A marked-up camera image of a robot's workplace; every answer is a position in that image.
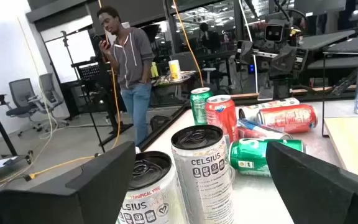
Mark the red soda can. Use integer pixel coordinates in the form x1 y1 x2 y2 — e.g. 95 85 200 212
205 94 239 144
256 103 319 134

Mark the white board panel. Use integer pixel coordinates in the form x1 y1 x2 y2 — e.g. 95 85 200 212
44 29 96 84

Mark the black music stand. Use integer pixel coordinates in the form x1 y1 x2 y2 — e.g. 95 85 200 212
70 60 134 147

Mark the black tripod stand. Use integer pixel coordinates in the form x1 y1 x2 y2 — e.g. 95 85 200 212
60 30 107 154

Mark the blue silver Red Bull can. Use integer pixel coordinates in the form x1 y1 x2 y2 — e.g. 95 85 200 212
237 118 294 141

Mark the person's black phone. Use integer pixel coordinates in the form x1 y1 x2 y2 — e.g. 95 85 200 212
92 34 111 50

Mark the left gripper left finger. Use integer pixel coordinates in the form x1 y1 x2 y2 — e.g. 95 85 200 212
0 141 137 224

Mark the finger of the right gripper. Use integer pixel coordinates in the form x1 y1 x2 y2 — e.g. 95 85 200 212
236 40 254 65
270 46 298 73

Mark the white cable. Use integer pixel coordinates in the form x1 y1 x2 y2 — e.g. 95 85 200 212
0 17 58 187

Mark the black waste bin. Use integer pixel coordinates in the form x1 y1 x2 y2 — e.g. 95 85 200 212
150 114 170 131

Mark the grey standing desk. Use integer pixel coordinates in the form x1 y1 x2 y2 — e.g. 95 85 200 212
298 29 358 94

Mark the green lemon-lime soda can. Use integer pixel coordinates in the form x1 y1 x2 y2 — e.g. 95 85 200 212
190 86 214 126
228 138 306 178

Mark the small round table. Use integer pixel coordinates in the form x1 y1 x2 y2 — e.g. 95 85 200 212
152 70 197 100

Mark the grey office chair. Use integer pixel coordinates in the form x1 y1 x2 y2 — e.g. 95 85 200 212
29 73 71 128
6 77 48 138

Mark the yellow white cup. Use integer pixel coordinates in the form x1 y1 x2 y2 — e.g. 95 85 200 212
168 58 182 81

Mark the wooden shelf with black frame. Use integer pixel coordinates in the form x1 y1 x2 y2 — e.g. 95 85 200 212
321 51 358 183

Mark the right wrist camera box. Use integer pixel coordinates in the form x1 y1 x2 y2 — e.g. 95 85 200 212
264 19 288 43

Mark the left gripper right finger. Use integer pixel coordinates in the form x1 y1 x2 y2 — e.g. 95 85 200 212
265 141 358 224

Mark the yellow cable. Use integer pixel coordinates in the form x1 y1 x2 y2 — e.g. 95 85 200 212
172 0 204 88
23 0 122 181

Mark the person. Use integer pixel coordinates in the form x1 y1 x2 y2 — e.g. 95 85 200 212
96 5 155 147

